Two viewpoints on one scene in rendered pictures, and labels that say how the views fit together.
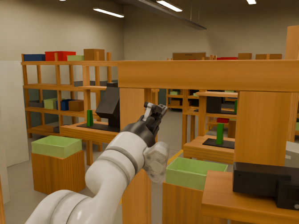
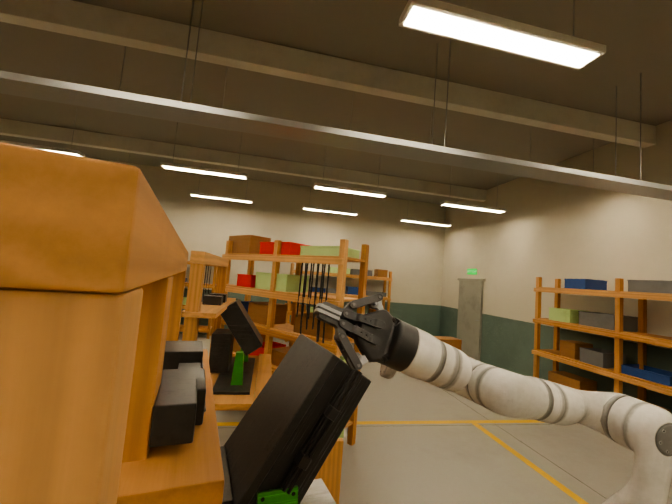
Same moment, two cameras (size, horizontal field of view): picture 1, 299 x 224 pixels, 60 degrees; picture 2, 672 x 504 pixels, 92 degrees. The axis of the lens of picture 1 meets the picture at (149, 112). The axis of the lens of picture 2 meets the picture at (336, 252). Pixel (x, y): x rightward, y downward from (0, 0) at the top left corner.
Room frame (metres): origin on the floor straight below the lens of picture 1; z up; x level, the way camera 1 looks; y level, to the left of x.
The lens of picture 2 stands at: (0.91, 0.37, 1.87)
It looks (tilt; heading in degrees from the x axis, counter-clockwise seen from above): 5 degrees up; 231
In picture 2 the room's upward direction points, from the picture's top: 5 degrees clockwise
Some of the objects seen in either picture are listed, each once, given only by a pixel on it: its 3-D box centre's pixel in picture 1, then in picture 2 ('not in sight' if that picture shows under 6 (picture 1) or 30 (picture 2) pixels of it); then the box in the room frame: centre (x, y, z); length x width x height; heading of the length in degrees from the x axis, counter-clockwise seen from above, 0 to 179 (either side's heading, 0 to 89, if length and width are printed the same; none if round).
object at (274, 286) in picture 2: not in sight; (279, 325); (-1.34, -3.47, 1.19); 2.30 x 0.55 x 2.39; 103
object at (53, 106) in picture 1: (64, 97); not in sight; (6.34, 2.09, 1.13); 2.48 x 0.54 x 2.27; 62
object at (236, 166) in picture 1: (259, 179); (176, 408); (0.71, -0.32, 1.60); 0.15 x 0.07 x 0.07; 74
